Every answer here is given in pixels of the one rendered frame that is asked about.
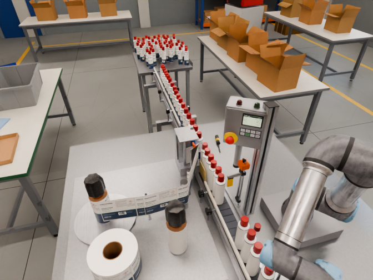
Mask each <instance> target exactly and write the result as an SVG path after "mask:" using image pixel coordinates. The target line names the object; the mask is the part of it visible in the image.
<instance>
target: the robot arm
mask: <svg viewBox="0 0 373 280"><path fill-rule="evenodd" d="M302 165H303V170H302V173H301V175H300V177H298V178H297V179H296V180H295V182H294V184H293V185H292V189H291V192H290V195H289V197H288V198H287V199H286V200H284V202H283V204H282V206H281V211H282V214H283V218H282V220H281V223H280V226H279V228H278V230H277V233H276V235H275V237H274V240H273V241H271V240H266V242H265V244H264V246H263V248H262V250H261V253H260V256H259V261H260V262H261V263H262V264H264V265H265V266H267V267H268V268H270V269H271V270H273V271H275V272H277V273H279V274H280V275H282V276H284V277H286V278H287V279H289V280H342V276H343V274H342V271H341V270H340V269H339V268H338V267H337V266H336V265H334V264H332V263H330V262H327V261H325V260H323V259H317V260H316V261H315V262H314V263H312V262H310V261H308V260H307V259H305V258H303V257H301V256H299V255H297V253H298V251H299V248H300V245H301V243H302V241H303V238H304V235H305V233H306V230H307V228H308V225H309V223H310V222H311V220H312V218H313V216H314V210H316V211H319V212H321V213H323V214H326V215H328V216H330V217H332V218H335V219H337V220H338V221H342V222H345V223H349V222H351V221H352V220H353V219H354V217H355V216H356V214H357V212H358V210H359V205H360V203H359V201H358V199H359V198H360V197H361V196H362V195H363V193H364V192H365V191H366V190H367V189H371V188H373V143H370V142H367V141H363V140H360V139H357V138H354V137H350V136H347V135H343V134H337V135H333V136H329V137H326V138H324V139H322V140H320V141H318V142H317V143H316V144H314V145H313V146H312V147H311V148H310V149H309V150H308V152H307V153H306V155H305V157H304V159H303V161H302ZM334 170H338V171H341V172H343V174H344V175H343V176H342V177H341V179H340V180H339V182H338V184H337V185H336V187H333V188H331V189H330V188H327V187H324V185H325V182H326V180H327V177H328V176H330V175H332V174H333V172H334Z"/></svg>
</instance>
